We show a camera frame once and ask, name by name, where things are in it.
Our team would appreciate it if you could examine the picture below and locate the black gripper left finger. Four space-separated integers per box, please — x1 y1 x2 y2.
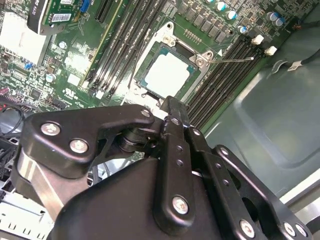
11 96 197 237

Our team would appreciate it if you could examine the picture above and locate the silver square CPU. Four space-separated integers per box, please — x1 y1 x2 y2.
141 48 197 96

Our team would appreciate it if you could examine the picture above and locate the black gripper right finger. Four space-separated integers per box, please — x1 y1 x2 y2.
179 100 314 240

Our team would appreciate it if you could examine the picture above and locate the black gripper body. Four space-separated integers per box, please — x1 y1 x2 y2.
49 157 228 240

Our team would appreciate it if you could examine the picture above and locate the metal socket cover frame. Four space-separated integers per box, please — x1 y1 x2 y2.
122 86 166 112

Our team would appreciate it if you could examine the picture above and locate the thin metal locking lever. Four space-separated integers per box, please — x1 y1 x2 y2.
209 56 255 64

